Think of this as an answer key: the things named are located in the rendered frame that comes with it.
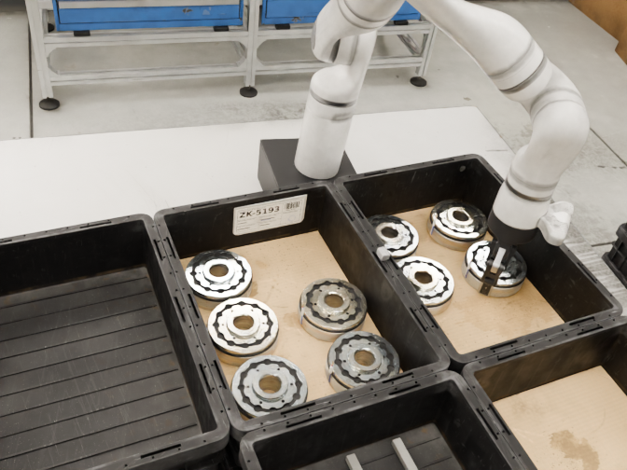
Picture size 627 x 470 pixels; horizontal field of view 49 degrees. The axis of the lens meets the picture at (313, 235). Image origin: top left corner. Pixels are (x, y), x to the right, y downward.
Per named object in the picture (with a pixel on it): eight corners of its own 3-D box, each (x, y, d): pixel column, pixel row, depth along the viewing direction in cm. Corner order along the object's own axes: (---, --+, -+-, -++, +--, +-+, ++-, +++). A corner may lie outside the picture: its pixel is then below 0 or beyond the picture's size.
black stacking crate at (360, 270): (155, 266, 111) (152, 214, 103) (320, 231, 122) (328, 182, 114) (232, 484, 86) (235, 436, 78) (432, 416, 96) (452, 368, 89)
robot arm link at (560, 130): (558, 214, 95) (550, 175, 102) (602, 121, 85) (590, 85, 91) (508, 205, 95) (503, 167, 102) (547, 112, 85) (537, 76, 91)
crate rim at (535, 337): (328, 189, 115) (330, 178, 114) (475, 161, 126) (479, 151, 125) (452, 377, 90) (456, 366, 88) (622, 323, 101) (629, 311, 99)
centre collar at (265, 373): (245, 376, 92) (246, 373, 91) (280, 366, 93) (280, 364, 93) (258, 407, 89) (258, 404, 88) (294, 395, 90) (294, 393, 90)
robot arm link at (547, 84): (589, 99, 95) (534, 27, 89) (601, 134, 88) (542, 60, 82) (544, 126, 98) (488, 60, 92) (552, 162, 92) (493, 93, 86)
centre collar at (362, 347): (341, 352, 97) (341, 349, 96) (369, 340, 99) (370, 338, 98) (357, 379, 94) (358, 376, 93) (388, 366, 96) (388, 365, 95)
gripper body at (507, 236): (501, 185, 106) (484, 229, 112) (488, 215, 100) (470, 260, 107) (549, 202, 104) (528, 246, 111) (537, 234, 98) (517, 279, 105)
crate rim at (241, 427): (151, 222, 105) (150, 211, 103) (327, 189, 115) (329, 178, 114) (234, 446, 79) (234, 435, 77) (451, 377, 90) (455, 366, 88)
